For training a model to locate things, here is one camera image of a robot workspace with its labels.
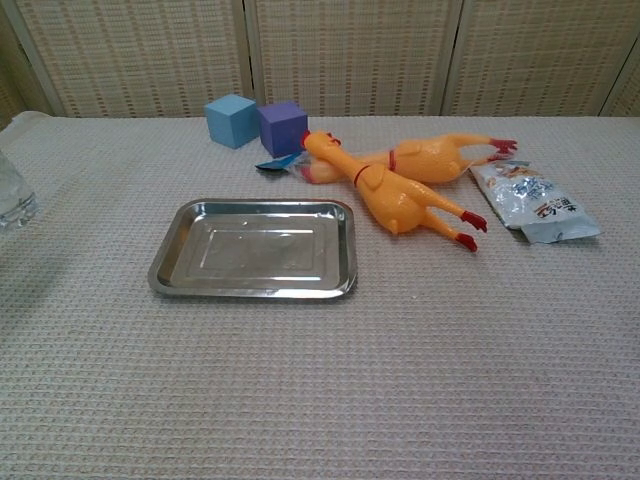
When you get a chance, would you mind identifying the transparent plastic water bottle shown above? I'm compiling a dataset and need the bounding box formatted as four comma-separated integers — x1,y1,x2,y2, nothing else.
0,148,40,230

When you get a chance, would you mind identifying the stainless steel rectangular tray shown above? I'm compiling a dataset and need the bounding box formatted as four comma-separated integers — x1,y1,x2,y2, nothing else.
148,198,359,300

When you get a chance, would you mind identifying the yellow rubber chicken toy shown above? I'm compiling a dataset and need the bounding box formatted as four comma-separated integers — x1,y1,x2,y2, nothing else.
300,132,519,185
301,129,489,253

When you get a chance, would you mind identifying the blue plastic wrapper piece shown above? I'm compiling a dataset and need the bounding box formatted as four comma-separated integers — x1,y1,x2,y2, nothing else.
254,152,304,174

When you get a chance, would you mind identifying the purple foam cube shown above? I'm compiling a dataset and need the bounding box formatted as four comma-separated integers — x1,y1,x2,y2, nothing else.
256,101,309,159

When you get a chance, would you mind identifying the beige waffle weave tablecloth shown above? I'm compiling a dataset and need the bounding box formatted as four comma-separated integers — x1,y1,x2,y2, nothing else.
0,110,640,480

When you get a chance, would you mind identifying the light blue foam cube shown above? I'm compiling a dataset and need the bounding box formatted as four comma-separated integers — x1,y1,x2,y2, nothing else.
203,95,259,149

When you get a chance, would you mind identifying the woven rattan folding screen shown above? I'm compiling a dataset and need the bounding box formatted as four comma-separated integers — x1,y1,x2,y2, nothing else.
0,0,640,119

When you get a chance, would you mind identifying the white blue snack bag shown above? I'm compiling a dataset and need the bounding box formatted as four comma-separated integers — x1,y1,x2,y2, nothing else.
468,160,601,245

